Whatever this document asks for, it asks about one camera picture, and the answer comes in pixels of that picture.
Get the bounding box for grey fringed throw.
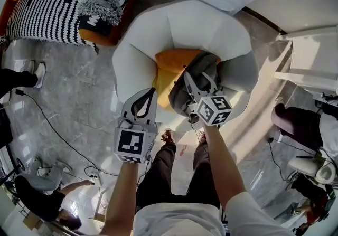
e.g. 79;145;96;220
78;0;124;36

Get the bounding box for person's dark trousers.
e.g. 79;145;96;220
136;137;221;213

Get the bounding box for yellow seat cushion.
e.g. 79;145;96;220
152;67;185;113

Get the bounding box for person's left forearm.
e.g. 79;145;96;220
99;161;139;236

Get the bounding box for dark backpack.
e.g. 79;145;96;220
168;52;221;118

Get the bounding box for white round armchair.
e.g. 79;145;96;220
112;0;259;133

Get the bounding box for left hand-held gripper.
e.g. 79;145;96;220
114;87;159;164

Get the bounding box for black floor cable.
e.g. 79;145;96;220
14;88;121;179
267;136;317;182

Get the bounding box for person's right forearm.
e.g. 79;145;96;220
203;124;248;213

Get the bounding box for white cabinet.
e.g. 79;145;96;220
273;26;338;101

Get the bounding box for black box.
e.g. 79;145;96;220
0;108;13;148

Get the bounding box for orange back cushion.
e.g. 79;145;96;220
154;49;221;73

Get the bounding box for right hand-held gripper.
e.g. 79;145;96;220
183;71;233;127

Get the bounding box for person's left shoe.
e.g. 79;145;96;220
161;129;176;146

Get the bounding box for person's white shirt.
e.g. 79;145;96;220
133;191;296;236

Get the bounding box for orange sofa with striped blanket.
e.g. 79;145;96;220
5;0;147;55

